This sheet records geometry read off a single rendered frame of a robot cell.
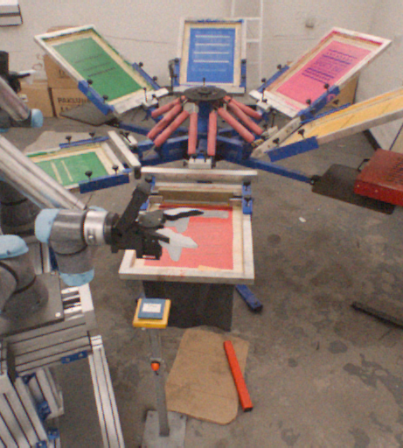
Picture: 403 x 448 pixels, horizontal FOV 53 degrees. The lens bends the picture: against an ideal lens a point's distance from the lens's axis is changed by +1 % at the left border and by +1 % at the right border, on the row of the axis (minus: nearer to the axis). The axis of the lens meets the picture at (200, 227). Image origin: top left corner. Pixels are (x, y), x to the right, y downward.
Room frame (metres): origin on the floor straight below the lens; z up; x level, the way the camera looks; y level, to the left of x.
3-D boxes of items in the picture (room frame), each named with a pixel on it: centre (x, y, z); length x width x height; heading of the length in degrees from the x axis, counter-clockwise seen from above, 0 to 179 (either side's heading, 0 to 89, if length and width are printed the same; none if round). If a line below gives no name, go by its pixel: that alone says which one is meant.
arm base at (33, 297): (0.86, 0.55, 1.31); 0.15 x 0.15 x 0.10
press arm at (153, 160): (2.43, 0.53, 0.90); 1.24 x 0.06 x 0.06; 116
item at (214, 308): (1.36, 0.06, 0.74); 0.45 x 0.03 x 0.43; 86
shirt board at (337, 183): (2.33, -0.59, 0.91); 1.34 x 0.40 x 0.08; 56
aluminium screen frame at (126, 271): (1.65, 0.04, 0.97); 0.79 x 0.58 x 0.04; 176
